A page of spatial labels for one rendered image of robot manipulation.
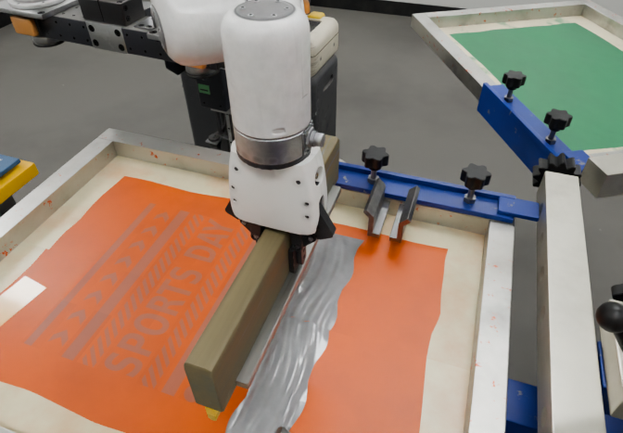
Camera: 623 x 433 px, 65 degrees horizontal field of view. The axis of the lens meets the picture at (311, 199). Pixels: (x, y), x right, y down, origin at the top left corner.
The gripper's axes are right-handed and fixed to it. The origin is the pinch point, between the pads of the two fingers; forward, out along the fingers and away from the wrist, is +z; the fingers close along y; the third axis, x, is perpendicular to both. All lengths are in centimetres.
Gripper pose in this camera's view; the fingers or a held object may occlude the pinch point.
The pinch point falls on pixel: (281, 249)
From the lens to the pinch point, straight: 58.8
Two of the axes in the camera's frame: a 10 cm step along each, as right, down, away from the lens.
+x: -3.3, 6.2, -7.1
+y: -9.4, -2.1, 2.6
